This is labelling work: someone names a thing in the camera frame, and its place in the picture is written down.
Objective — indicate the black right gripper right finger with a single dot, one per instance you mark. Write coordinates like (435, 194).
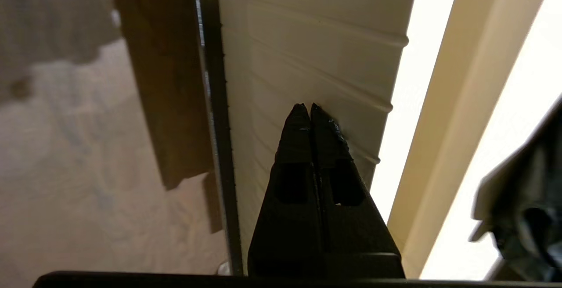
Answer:
(355, 235)

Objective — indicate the cream ribbed cabinet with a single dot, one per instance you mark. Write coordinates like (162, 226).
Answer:
(483, 81)

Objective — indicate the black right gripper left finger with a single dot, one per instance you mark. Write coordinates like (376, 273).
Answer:
(285, 235)

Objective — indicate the black umbrella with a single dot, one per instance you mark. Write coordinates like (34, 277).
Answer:
(527, 213)

